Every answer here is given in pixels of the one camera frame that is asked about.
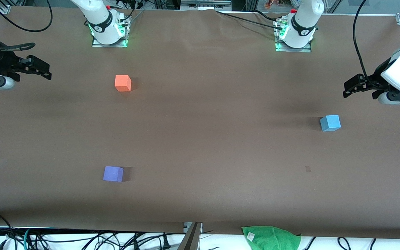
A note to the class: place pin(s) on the brown table cover sheet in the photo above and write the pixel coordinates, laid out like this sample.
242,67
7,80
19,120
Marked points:
221,156

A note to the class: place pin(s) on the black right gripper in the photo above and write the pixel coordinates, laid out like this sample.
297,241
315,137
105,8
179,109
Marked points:
2,62

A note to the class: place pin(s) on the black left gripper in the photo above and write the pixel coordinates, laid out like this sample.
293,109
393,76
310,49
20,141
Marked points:
372,84

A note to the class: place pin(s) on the light blue foam block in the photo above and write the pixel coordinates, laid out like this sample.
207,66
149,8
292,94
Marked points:
330,123

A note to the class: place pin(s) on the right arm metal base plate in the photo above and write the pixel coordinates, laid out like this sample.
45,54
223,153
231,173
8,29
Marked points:
99,45

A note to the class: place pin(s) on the orange foam block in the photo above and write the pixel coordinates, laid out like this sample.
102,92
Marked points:
122,83

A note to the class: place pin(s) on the aluminium frame rail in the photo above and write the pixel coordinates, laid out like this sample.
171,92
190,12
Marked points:
205,4

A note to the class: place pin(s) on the grey metal post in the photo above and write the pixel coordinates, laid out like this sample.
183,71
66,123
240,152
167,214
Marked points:
191,239

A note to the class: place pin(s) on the purple foam block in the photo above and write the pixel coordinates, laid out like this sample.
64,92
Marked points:
112,173

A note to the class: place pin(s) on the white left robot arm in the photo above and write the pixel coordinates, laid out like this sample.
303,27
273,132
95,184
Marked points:
304,21

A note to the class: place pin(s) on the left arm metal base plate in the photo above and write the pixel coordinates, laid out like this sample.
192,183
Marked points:
290,50

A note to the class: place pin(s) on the green cloth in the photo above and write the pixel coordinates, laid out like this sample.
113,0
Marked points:
273,239

